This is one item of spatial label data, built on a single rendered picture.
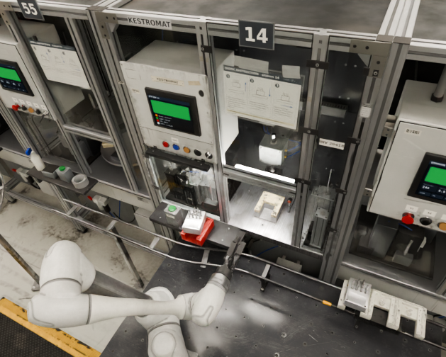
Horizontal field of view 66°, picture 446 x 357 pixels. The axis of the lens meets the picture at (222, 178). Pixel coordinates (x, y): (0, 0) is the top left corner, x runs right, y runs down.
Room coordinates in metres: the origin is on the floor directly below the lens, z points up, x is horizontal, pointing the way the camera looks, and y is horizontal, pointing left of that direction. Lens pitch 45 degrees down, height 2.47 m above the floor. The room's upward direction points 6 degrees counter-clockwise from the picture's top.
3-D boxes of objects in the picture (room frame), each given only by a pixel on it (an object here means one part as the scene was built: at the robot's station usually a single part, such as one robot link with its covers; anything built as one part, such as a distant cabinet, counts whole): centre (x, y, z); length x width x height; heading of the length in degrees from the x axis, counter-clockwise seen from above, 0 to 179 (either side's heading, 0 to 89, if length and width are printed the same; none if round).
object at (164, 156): (1.29, 0.21, 1.37); 0.36 x 0.04 x 0.04; 60
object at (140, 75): (1.41, 0.14, 1.60); 0.42 x 0.29 x 0.46; 60
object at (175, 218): (1.26, 0.29, 0.97); 0.08 x 0.08 x 0.12; 60
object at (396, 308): (0.65, -0.67, 0.84); 0.36 x 0.14 x 0.10; 60
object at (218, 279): (0.72, 0.06, 1.12); 0.09 x 0.06 x 0.09; 60
